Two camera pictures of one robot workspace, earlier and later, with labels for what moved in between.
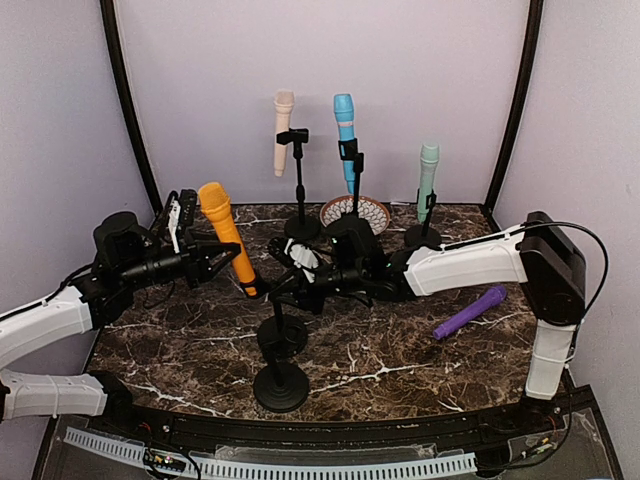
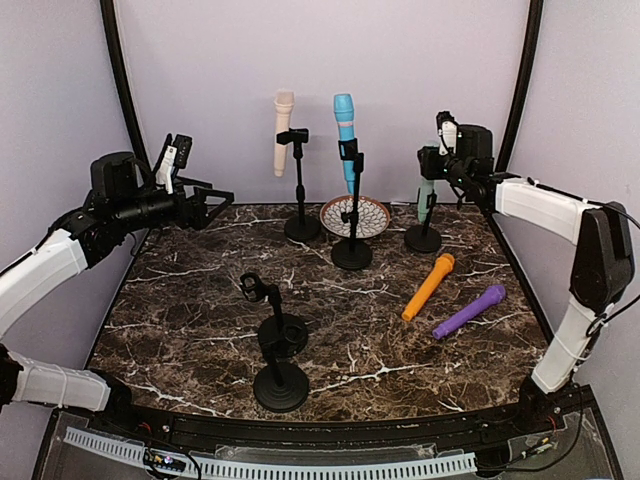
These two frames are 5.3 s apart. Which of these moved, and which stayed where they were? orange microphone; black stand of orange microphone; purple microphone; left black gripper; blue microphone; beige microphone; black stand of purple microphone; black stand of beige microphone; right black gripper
Moved: left black gripper; orange microphone; right black gripper
Stayed: blue microphone; beige microphone; black stand of purple microphone; black stand of beige microphone; purple microphone; black stand of orange microphone
